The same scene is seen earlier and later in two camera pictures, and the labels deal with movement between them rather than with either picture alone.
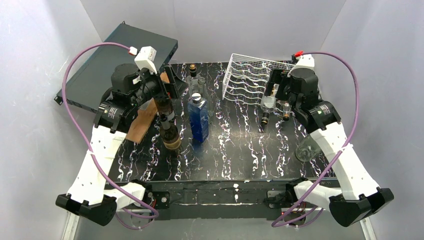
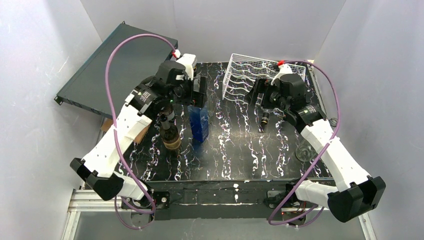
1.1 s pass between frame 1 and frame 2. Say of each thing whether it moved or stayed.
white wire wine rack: stayed
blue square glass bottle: stayed
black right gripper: moved
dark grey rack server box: stayed
